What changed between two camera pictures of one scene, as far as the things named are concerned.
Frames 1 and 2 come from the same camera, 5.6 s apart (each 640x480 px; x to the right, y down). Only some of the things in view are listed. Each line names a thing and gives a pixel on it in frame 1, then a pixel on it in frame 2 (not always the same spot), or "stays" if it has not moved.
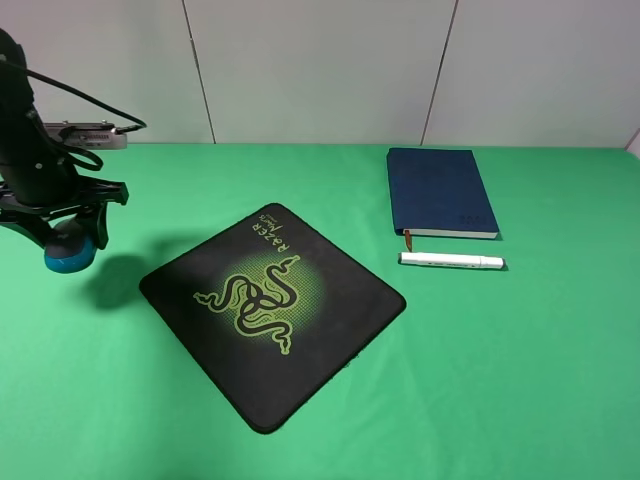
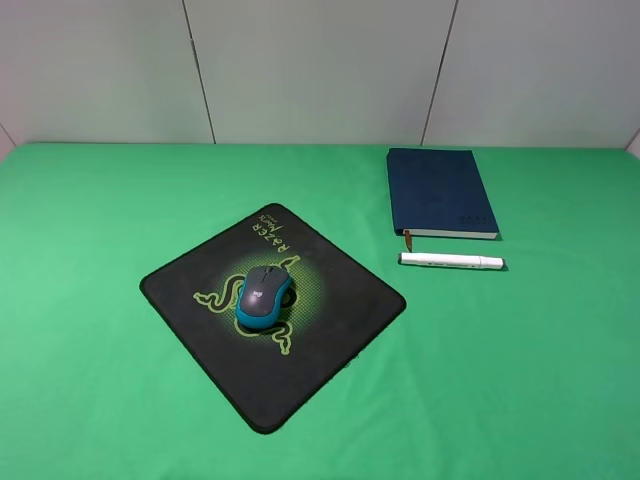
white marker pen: x=451 y=260 stays
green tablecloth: x=528 y=372 stays
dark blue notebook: x=440 y=192 stays
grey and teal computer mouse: x=71 y=247 → x=262 y=296
